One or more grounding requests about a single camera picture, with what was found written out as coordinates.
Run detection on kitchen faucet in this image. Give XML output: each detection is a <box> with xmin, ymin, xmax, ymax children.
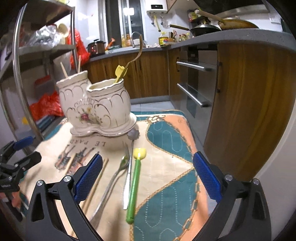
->
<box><xmin>131</xmin><ymin>31</ymin><xmax>142</xmax><ymax>48</ymax></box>

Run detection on red plastic bag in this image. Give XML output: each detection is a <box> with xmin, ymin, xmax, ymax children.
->
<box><xmin>66</xmin><ymin>29</ymin><xmax>90</xmax><ymax>69</ymax></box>
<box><xmin>30</xmin><ymin>90</ymin><xmax>64</xmax><ymax>121</ymax></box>

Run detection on wooden chopstick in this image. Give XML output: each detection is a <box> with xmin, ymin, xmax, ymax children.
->
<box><xmin>78</xmin><ymin>55</ymin><xmax>81</xmax><ymax>73</ymax></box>
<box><xmin>60</xmin><ymin>62</ymin><xmax>68</xmax><ymax>78</ymax></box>
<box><xmin>82</xmin><ymin>158</ymin><xmax>109</xmax><ymax>214</ymax></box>

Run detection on white water heater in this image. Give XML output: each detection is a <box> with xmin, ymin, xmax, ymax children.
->
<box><xmin>145</xmin><ymin>0</ymin><xmax>168</xmax><ymax>13</ymax></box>

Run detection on yellow oil bottle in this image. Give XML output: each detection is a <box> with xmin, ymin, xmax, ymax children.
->
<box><xmin>158</xmin><ymin>32</ymin><xmax>169</xmax><ymax>46</ymax></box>

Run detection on green yellow handled fork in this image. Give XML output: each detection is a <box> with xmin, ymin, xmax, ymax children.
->
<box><xmin>114</xmin><ymin>65</ymin><xmax>127</xmax><ymax>83</ymax></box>

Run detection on white ceramic utensil holder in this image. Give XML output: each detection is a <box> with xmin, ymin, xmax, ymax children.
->
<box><xmin>56</xmin><ymin>71</ymin><xmax>137</xmax><ymax>137</ymax></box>

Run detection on printed quilted table mat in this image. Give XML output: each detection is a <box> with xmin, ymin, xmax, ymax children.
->
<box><xmin>20</xmin><ymin>110</ymin><xmax>210</xmax><ymax>240</ymax></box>

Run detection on brown frying pan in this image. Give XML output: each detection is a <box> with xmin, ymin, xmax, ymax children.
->
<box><xmin>195</xmin><ymin>9</ymin><xmax>258</xmax><ymax>30</ymax></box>

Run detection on silver flower spoon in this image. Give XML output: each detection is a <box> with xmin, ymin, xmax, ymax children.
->
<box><xmin>123</xmin><ymin>128</ymin><xmax>139</xmax><ymax>210</ymax></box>

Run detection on metal shelf rack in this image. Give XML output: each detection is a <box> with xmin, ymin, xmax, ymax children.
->
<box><xmin>1</xmin><ymin>1</ymin><xmax>78</xmax><ymax>142</ymax></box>

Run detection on upper red plastic bag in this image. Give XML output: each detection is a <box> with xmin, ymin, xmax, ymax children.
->
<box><xmin>66</xmin><ymin>29</ymin><xmax>90</xmax><ymax>69</ymax></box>

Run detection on clear plastic bag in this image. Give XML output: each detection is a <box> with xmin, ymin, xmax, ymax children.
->
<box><xmin>26</xmin><ymin>25</ymin><xmax>63</xmax><ymax>48</ymax></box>

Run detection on silver fork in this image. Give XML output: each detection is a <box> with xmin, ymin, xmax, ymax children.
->
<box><xmin>90</xmin><ymin>143</ymin><xmax>130</xmax><ymax>228</ymax></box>

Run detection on black wok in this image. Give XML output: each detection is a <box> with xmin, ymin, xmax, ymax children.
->
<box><xmin>170</xmin><ymin>24</ymin><xmax>221</xmax><ymax>37</ymax></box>

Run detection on green yellow tulip utensil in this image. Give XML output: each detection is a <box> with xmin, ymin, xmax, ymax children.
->
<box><xmin>126</xmin><ymin>148</ymin><xmax>147</xmax><ymax>225</ymax></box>

